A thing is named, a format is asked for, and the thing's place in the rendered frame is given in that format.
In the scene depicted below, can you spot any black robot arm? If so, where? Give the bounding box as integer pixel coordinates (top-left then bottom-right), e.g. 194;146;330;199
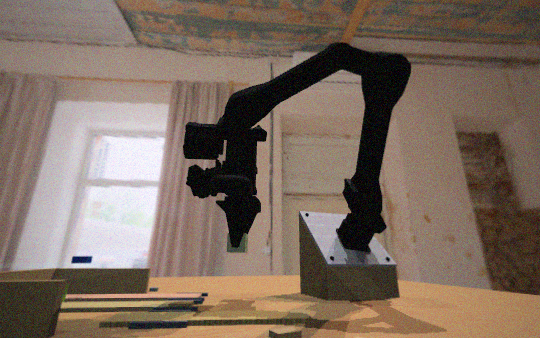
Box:
183;42;411;252

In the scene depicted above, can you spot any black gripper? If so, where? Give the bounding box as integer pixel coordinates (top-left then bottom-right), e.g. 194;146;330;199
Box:
208;154;261;247

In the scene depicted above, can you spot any pale green labelled cube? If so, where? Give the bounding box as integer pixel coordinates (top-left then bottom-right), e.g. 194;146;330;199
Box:
227;233;248;253

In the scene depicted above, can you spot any pink flat strip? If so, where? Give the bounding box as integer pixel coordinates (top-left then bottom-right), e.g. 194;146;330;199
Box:
65;293;202;302

